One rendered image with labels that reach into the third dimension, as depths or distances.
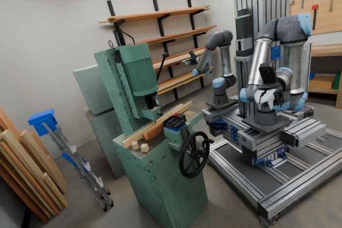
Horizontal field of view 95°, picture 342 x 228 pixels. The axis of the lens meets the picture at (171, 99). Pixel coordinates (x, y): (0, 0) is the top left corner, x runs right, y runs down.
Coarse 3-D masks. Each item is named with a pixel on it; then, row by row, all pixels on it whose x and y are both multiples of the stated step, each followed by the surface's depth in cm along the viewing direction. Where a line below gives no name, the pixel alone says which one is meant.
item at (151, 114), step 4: (144, 108) 114; (156, 108) 109; (144, 112) 114; (148, 112) 110; (152, 112) 106; (156, 112) 109; (160, 112) 111; (144, 116) 117; (148, 116) 112; (152, 116) 108; (156, 116) 109; (160, 116) 112
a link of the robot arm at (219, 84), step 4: (216, 80) 148; (220, 80) 145; (224, 80) 145; (212, 84) 151; (216, 84) 145; (220, 84) 144; (224, 84) 146; (228, 84) 149; (216, 88) 146; (220, 88) 145; (224, 88) 146; (216, 92) 148; (220, 92) 146; (224, 92) 147
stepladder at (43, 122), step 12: (36, 120) 122; (48, 120) 125; (48, 132) 127; (60, 132) 133; (60, 144) 132; (72, 156) 138; (84, 168) 147; (84, 180) 148; (96, 180) 171; (108, 192) 181
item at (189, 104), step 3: (189, 102) 140; (183, 105) 137; (186, 105) 136; (189, 105) 139; (180, 108) 132; (183, 108) 134; (186, 108) 137; (174, 111) 129; (177, 111) 129; (180, 111) 132; (171, 114) 126; (165, 117) 123; (168, 117) 123; (147, 129) 111; (141, 132) 109; (141, 135) 108
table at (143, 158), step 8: (192, 120) 119; (200, 120) 126; (160, 136) 106; (152, 144) 100; (160, 144) 99; (168, 144) 103; (176, 144) 100; (128, 152) 100; (136, 152) 96; (144, 152) 94; (152, 152) 95; (160, 152) 100; (136, 160) 95; (144, 160) 91
